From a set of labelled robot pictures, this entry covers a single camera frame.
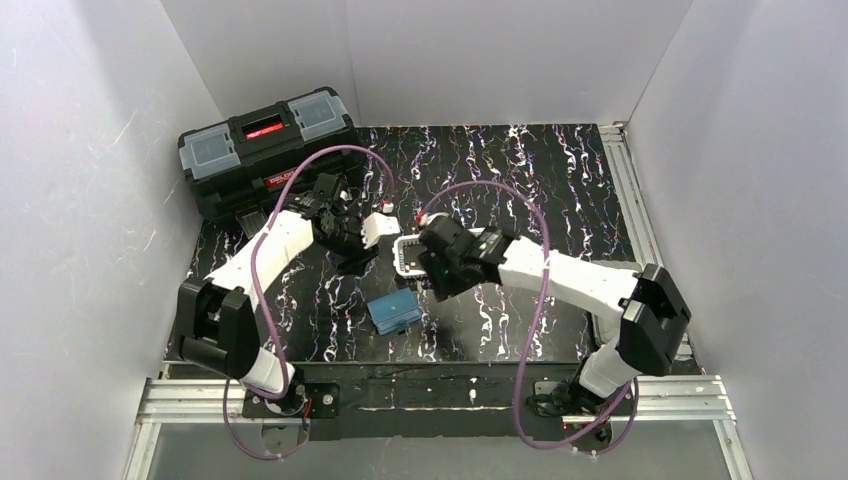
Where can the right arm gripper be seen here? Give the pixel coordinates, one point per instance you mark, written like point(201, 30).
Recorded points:
point(432, 266)

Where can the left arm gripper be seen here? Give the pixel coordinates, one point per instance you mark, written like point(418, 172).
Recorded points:
point(351, 240)

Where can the white plastic basket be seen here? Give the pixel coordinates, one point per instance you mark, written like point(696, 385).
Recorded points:
point(407, 255)

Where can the blue leather card holder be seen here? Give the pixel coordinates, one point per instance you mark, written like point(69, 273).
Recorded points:
point(394, 312)

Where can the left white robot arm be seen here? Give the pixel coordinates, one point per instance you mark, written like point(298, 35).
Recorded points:
point(215, 323)

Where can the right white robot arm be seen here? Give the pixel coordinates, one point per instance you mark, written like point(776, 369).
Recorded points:
point(590, 291)

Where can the black red toolbox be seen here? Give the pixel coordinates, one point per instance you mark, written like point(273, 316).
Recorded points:
point(237, 168)

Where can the grey flat case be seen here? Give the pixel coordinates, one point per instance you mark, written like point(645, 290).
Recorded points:
point(604, 330)

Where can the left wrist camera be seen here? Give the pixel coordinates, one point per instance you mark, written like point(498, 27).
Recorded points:
point(379, 224)

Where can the aluminium frame rail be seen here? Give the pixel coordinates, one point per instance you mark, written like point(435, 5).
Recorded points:
point(665, 398)

